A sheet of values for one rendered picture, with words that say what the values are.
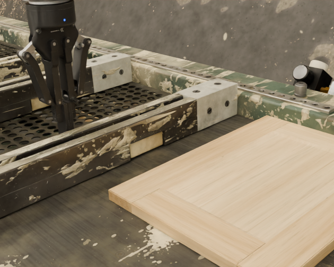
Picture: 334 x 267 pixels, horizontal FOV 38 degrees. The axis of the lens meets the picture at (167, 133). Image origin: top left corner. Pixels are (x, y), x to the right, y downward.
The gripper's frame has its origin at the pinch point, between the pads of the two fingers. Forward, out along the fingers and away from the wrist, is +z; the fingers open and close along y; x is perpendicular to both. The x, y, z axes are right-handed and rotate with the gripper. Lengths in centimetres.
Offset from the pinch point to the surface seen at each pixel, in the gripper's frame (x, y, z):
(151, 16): -135, -139, 19
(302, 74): 13, -53, 2
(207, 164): 20.7, -13.7, 6.5
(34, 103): -28.6, -9.1, 6.6
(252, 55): -60, -132, 27
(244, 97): 9.1, -38.1, 4.2
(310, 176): 35.2, -22.0, 6.6
